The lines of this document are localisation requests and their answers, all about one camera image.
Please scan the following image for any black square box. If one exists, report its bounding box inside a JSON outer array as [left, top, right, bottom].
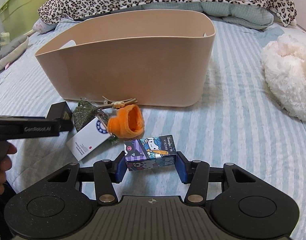
[[46, 101, 74, 131]]

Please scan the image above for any cartoon printed card box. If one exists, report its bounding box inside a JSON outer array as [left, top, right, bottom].
[[124, 135, 177, 171]]

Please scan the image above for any person's left hand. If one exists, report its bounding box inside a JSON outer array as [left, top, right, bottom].
[[0, 144, 17, 194]]

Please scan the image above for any white rectangular carton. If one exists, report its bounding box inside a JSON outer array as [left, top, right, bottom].
[[66, 117, 111, 161]]

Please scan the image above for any dried herb plastic bag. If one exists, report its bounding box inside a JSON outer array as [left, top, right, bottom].
[[73, 99, 108, 132]]

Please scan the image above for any orange knitted sock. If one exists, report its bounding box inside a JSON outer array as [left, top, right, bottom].
[[107, 104, 144, 139]]

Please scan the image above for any beige hair clip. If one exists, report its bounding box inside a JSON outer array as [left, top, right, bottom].
[[97, 96, 138, 109]]

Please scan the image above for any blue striped bed quilt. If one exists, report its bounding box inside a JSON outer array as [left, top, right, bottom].
[[0, 17, 306, 239]]

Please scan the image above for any grey plush cushion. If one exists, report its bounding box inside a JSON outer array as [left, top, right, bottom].
[[0, 35, 29, 71]]

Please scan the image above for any small pink plush item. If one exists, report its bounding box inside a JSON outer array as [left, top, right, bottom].
[[32, 18, 57, 34]]

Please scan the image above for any green plastic storage bin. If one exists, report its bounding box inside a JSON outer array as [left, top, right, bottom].
[[0, 0, 47, 40]]

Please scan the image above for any beige plastic storage basket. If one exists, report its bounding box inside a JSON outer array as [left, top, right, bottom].
[[35, 10, 216, 107]]

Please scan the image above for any white fluffy plush toy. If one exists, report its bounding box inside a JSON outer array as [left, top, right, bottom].
[[261, 34, 306, 121]]

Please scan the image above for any light green quilted pillow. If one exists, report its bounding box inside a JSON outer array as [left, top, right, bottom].
[[132, 2, 274, 30]]

